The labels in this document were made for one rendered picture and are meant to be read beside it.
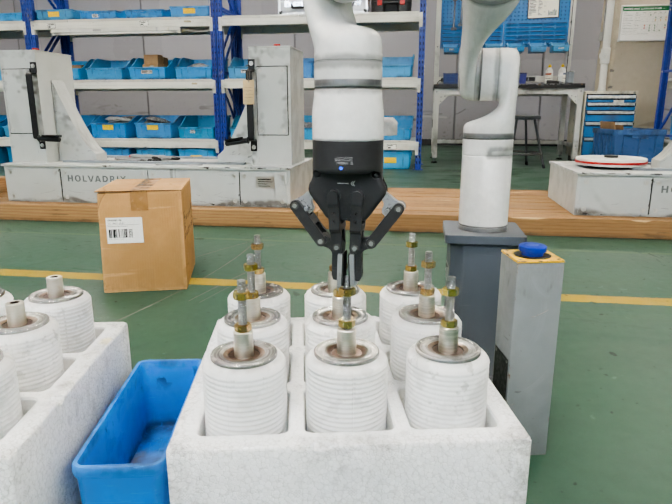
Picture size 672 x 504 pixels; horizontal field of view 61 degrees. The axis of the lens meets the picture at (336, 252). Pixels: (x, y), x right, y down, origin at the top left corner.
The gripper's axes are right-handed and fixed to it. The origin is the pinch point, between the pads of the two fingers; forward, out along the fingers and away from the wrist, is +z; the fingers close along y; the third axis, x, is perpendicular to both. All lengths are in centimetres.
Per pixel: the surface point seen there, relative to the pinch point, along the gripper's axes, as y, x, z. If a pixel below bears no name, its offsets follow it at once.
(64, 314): -43.2, 8.3, 11.7
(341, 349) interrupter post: -0.4, -1.1, 9.3
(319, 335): -4.9, 7.0, 11.3
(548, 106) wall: 138, 840, -18
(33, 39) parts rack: -379, 438, -79
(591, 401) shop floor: 38, 43, 35
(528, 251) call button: 22.2, 24.2, 2.9
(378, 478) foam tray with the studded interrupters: 4.8, -6.9, 21.4
